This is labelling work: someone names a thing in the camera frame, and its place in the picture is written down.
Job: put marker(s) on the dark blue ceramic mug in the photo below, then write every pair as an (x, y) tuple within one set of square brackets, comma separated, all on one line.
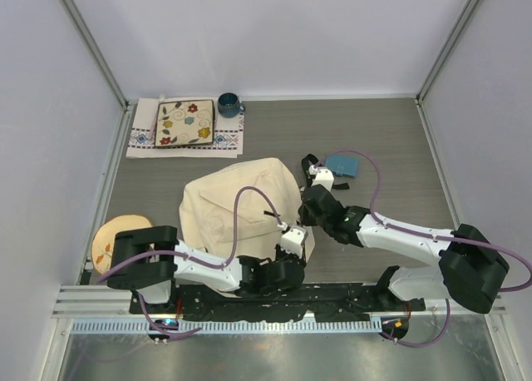
[(229, 105)]

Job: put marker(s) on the cream canvas backpack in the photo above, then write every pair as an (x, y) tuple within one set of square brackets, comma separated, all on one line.
[(242, 210)]

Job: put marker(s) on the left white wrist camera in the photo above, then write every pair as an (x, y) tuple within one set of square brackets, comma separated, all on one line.
[(293, 241)]

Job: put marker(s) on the white patterned placemat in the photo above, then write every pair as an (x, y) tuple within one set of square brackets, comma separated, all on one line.
[(228, 134)]

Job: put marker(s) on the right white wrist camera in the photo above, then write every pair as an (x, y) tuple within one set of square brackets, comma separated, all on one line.
[(321, 176)]

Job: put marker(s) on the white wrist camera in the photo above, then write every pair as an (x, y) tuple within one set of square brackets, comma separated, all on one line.
[(293, 241), (321, 176)]

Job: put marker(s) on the round wooden bird coaster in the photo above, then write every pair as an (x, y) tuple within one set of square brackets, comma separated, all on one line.
[(103, 242)]

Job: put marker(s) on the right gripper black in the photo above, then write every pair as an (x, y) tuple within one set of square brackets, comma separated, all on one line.
[(305, 217)]

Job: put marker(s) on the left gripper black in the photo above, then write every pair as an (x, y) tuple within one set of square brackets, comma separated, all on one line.
[(280, 253)]

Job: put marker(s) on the slotted grey cable duct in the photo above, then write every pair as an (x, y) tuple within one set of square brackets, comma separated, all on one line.
[(308, 325)]

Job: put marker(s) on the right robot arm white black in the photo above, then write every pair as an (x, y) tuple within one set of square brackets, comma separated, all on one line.
[(457, 264)]

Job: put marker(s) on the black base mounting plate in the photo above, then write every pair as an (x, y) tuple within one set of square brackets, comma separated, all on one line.
[(329, 302)]

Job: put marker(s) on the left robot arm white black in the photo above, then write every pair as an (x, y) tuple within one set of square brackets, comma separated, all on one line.
[(149, 262)]

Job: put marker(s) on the floral square ceramic plate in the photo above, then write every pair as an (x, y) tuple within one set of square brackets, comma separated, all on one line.
[(184, 123)]

